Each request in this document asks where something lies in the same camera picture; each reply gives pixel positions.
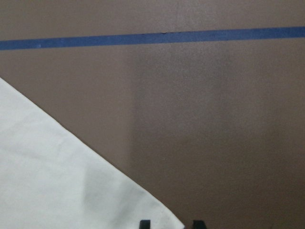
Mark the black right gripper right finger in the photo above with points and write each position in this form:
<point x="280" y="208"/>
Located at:
<point x="198" y="224"/>

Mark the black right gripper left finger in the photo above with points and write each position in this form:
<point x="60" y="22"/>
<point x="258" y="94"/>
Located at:
<point x="145" y="224"/>

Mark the cream white t-shirt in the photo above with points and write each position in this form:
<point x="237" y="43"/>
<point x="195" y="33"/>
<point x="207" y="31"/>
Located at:
<point x="49" y="179"/>

